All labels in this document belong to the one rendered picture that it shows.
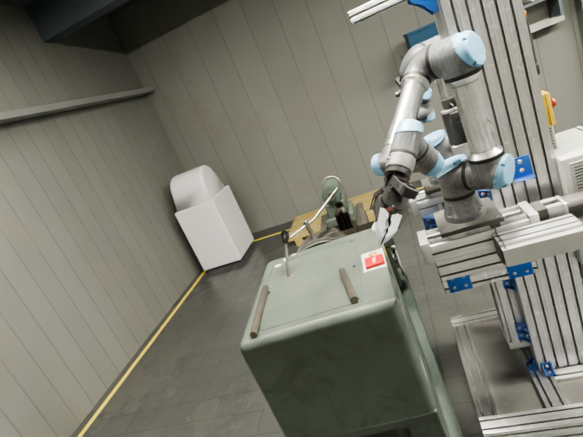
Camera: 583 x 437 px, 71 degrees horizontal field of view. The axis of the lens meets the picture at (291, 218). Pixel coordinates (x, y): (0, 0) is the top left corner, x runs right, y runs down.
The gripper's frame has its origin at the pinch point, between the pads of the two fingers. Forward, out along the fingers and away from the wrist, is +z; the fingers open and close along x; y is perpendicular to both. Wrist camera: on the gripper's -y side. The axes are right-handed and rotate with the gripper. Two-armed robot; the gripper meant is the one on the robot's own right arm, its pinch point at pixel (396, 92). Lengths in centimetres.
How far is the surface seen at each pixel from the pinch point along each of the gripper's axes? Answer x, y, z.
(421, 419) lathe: -94, 61, -149
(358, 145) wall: 44, 88, 317
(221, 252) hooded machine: -194, 108, 285
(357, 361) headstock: -101, 35, -146
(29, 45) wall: -229, -201, 247
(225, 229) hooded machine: -172, 81, 278
